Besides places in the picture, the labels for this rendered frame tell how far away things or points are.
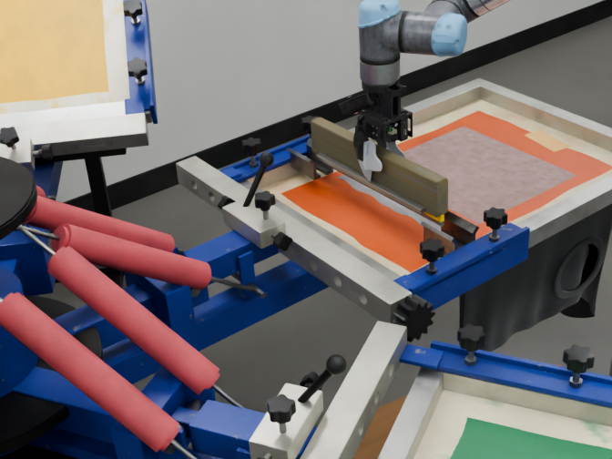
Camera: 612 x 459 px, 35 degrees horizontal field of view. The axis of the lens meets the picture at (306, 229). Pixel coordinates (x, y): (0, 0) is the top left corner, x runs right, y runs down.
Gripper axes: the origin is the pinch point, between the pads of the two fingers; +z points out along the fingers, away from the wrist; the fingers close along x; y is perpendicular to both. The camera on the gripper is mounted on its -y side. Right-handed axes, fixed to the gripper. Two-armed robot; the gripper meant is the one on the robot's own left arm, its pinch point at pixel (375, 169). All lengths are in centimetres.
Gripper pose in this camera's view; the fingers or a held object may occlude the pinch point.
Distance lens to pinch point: 194.6
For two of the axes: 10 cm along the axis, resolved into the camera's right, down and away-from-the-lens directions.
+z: 0.6, 8.5, 5.2
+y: 6.1, 3.8, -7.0
